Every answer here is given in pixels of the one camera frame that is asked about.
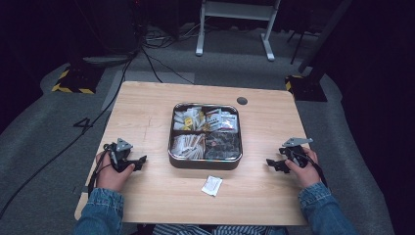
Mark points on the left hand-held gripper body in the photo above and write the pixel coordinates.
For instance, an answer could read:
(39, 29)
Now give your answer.
(120, 146)

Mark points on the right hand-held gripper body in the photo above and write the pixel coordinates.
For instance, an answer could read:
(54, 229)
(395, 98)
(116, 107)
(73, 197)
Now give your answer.
(295, 153)

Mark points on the square metal tin tray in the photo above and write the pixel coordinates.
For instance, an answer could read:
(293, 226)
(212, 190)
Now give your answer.
(204, 164)

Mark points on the single white square packet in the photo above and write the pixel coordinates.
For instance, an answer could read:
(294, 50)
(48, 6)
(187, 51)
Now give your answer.
(212, 186)

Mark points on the person's right hand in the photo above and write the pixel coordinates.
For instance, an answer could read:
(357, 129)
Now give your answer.
(308, 174)

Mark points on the person's left hand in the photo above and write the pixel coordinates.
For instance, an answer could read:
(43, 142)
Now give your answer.
(111, 179)

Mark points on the pile of white brown sachets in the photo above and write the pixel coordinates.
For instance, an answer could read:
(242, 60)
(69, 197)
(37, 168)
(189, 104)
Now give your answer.
(187, 147)

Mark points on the pile of dark packets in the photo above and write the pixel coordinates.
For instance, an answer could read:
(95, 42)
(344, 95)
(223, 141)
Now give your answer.
(223, 147)

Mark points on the pile of white yellow packets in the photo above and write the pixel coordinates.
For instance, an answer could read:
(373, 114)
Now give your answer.
(187, 119)

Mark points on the pile of white red packets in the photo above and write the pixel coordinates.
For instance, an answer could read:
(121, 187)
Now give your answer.
(223, 120)

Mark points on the round grey table grommet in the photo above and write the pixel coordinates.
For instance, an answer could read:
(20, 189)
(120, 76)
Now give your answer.
(242, 101)

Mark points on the black yellow striped stand base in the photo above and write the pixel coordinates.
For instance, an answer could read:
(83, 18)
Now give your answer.
(76, 81)

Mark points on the person's striped clothing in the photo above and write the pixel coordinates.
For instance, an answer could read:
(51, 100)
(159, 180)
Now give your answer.
(221, 230)

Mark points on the dark slanted stand pole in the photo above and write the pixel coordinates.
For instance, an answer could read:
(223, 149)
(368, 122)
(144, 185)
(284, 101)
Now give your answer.
(323, 36)

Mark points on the white metal stand frame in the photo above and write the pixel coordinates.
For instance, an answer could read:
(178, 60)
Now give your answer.
(235, 9)

